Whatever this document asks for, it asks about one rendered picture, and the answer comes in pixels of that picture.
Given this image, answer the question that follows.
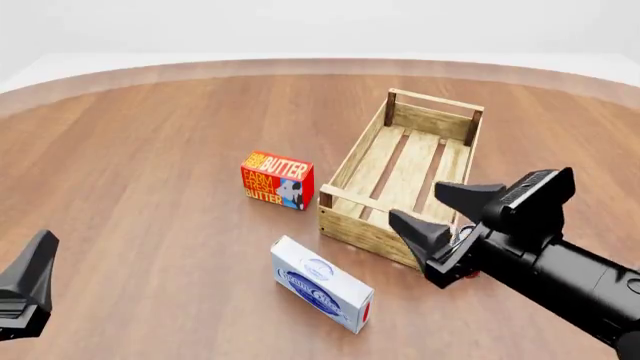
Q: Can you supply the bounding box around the red butter box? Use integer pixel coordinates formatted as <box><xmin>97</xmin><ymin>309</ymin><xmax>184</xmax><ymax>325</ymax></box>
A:
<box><xmin>239</xmin><ymin>150</ymin><xmax>316</xmax><ymax>211</ymax></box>

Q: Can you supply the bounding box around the wooden slat tray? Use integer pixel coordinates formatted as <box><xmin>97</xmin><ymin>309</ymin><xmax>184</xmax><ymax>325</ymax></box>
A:
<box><xmin>318</xmin><ymin>87</ymin><xmax>485</xmax><ymax>270</ymax></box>

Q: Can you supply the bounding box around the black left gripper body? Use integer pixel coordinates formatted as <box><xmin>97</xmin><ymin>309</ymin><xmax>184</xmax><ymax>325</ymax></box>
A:
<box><xmin>0</xmin><ymin>291</ymin><xmax>53</xmax><ymax>342</ymax></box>

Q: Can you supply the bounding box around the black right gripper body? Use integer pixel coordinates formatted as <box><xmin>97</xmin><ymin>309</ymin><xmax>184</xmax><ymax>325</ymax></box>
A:
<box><xmin>423</xmin><ymin>185</ymin><xmax>517</xmax><ymax>290</ymax></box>

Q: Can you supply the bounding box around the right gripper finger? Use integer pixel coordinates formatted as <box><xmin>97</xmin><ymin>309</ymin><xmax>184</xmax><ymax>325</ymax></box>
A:
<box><xmin>433</xmin><ymin>180</ymin><xmax>507</xmax><ymax>225</ymax></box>
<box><xmin>388</xmin><ymin>209</ymin><xmax>453</xmax><ymax>272</ymax></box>

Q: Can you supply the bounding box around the white cream cheese box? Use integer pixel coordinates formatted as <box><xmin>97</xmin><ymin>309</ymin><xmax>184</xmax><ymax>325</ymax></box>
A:
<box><xmin>270</xmin><ymin>234</ymin><xmax>376</xmax><ymax>335</ymax></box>

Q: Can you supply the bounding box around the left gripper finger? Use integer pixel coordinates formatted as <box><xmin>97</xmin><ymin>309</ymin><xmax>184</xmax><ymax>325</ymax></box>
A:
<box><xmin>0</xmin><ymin>228</ymin><xmax>61</xmax><ymax>313</ymax></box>

